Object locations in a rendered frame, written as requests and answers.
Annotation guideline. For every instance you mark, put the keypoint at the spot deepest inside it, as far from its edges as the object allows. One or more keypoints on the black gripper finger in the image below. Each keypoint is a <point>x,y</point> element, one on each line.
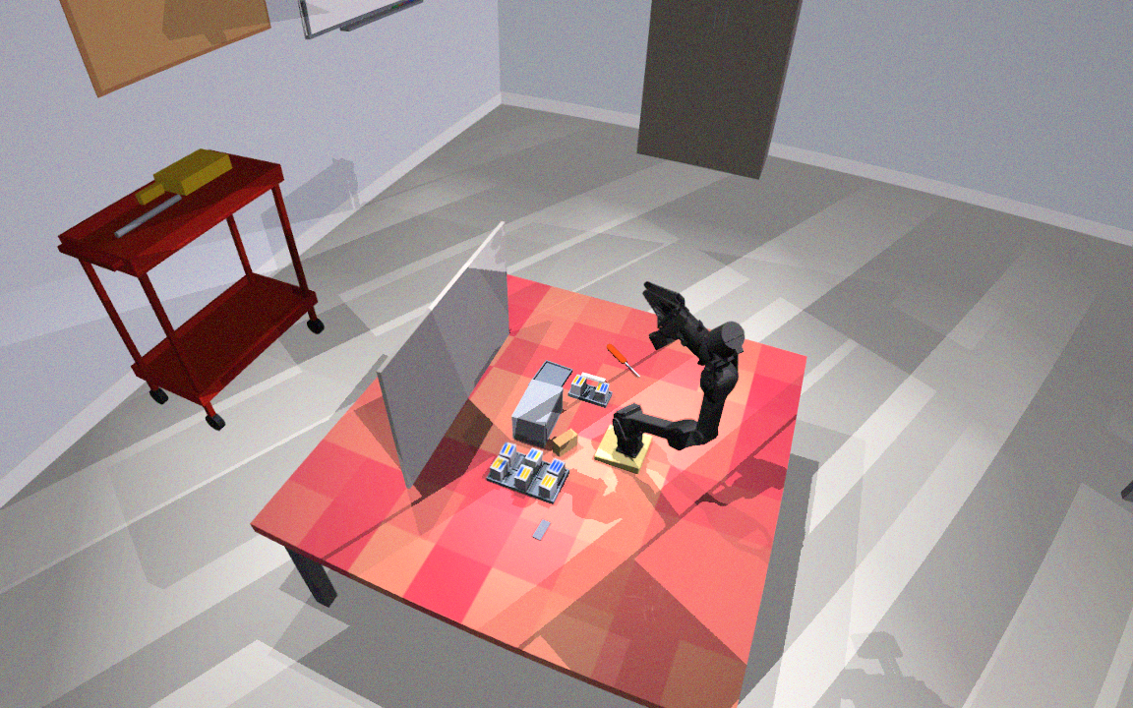
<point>661,291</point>
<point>662,307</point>

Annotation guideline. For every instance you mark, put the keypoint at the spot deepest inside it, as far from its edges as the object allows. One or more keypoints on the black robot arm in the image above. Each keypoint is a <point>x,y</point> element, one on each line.
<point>718,350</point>

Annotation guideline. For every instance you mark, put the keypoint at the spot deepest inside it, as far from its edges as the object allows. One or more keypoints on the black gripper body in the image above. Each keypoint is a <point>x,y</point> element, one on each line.
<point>685,322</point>

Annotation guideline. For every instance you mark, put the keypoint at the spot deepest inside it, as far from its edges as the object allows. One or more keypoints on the white flat panel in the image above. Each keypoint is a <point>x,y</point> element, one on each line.
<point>429,375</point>

